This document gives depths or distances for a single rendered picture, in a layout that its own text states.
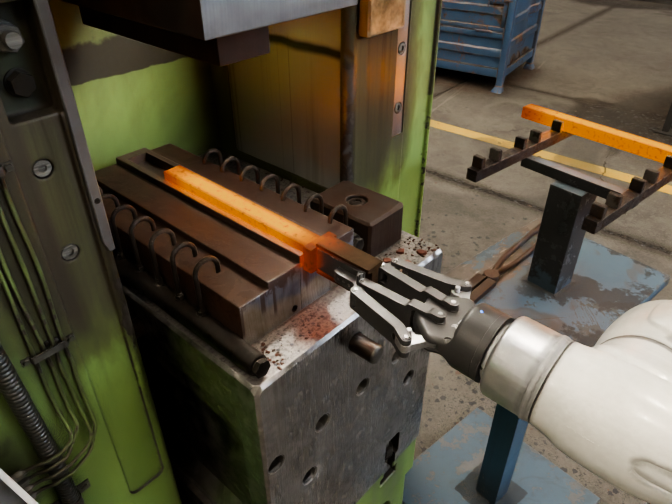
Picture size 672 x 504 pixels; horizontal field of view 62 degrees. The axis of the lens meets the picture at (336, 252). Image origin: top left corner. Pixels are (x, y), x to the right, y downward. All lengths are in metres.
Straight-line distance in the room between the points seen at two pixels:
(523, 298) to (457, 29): 3.55
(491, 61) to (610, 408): 4.05
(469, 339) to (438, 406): 1.28
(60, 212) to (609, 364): 0.55
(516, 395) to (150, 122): 0.79
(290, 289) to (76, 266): 0.24
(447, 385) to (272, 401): 1.28
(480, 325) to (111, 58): 0.73
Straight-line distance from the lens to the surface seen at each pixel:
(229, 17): 0.52
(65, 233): 0.66
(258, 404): 0.66
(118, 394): 0.81
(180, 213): 0.81
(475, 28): 4.45
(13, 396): 0.70
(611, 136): 1.13
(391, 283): 0.65
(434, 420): 1.80
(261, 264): 0.69
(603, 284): 1.20
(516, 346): 0.55
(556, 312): 1.09
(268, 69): 1.01
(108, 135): 1.04
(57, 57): 0.60
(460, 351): 0.57
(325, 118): 0.94
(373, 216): 0.80
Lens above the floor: 1.39
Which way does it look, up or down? 35 degrees down
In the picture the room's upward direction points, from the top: straight up
